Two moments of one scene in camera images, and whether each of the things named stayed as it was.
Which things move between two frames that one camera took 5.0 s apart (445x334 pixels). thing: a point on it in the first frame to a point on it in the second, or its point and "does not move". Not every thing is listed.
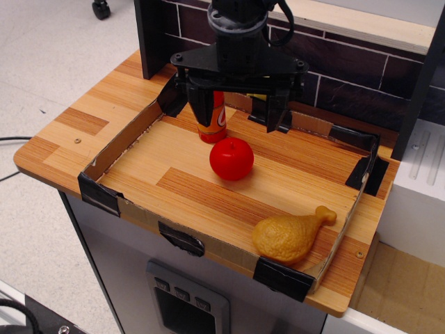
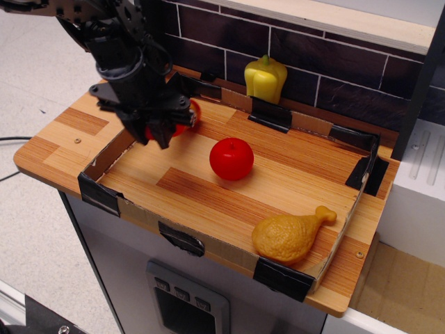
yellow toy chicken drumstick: (288, 239) does not move
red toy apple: (231, 158) does not move
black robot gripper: (240, 62) to (148, 99)
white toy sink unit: (412, 218) does not move
